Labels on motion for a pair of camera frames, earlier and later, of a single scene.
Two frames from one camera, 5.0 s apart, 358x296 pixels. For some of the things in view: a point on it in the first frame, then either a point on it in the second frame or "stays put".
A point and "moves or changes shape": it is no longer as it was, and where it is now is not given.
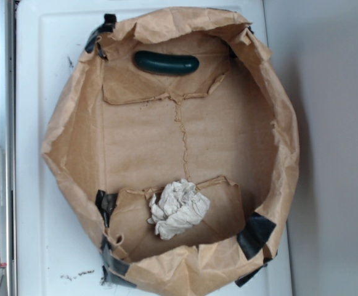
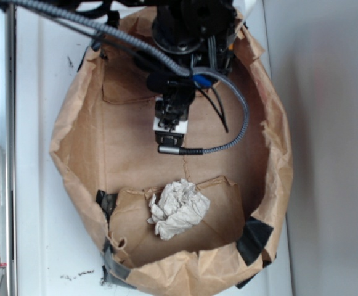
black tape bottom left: x=117 y=265 stays put
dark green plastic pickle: x=166 y=63 moves or changes shape
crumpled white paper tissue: x=175 y=205 stays put
